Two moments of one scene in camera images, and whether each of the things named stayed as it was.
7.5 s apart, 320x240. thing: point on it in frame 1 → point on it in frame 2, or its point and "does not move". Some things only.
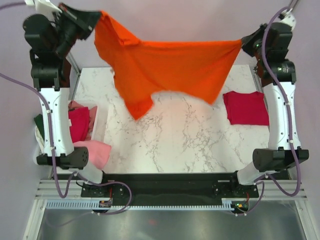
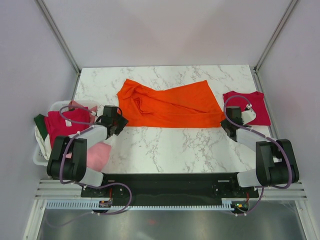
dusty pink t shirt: x=92 y=113 does not move
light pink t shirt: x=99 y=153 does not move
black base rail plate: x=164 y=186 does not move
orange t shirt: x=144 y=68 → x=191 y=105
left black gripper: x=84 y=21 → x=123 y=122
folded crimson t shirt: x=249 y=108 does not move
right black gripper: x=248 y=41 → x=223 y=123
